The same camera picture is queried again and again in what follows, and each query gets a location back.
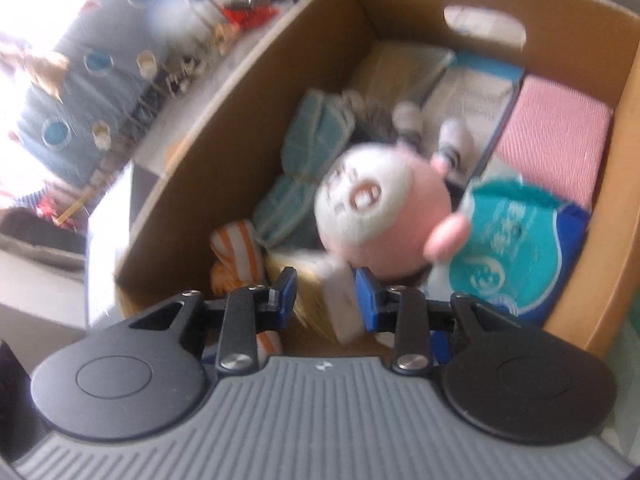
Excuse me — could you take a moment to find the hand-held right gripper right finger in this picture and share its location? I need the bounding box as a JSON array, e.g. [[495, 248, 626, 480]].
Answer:
[[354, 266, 522, 376]]

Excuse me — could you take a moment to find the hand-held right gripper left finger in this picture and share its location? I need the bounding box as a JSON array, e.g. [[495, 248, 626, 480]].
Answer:
[[127, 266, 299, 376]]

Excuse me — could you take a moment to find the pink plush toy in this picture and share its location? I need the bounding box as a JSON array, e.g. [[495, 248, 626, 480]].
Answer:
[[314, 141, 473, 278]]

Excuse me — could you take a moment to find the brown cardboard box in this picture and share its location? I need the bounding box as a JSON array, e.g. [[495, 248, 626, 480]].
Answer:
[[114, 0, 640, 361]]

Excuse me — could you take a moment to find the blue and white carton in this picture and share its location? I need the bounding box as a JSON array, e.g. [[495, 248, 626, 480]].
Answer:
[[422, 52, 526, 181]]

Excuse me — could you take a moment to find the yellow and white soft block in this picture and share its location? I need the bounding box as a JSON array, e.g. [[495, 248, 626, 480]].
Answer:
[[265, 252, 366, 346]]

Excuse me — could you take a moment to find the orange striped plush toy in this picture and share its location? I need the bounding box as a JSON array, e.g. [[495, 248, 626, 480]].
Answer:
[[210, 220, 286, 356]]

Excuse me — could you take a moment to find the teal tissue pack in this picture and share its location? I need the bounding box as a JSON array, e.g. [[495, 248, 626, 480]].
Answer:
[[425, 175, 593, 326]]

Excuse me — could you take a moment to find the teal quilted cloth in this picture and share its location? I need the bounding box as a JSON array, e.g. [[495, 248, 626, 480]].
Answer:
[[252, 89, 356, 248]]

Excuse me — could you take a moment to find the grey striped plush toy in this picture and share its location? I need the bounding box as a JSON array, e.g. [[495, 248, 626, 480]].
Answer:
[[342, 90, 473, 176]]

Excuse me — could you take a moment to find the beige flat packet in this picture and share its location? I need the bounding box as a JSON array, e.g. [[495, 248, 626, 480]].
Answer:
[[350, 42, 456, 101]]

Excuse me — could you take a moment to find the pink packet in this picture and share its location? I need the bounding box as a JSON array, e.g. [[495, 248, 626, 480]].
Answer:
[[492, 75, 615, 208]]

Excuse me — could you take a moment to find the blue cloth with circles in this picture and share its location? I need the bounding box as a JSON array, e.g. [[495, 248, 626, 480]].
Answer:
[[15, 0, 221, 186]]

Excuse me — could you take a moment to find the red object on floor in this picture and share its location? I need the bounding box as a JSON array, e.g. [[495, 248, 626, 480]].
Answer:
[[220, 4, 278, 28]]

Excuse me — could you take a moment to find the beige hanging cloth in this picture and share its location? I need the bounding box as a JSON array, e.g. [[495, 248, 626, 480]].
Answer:
[[0, 35, 71, 101]]

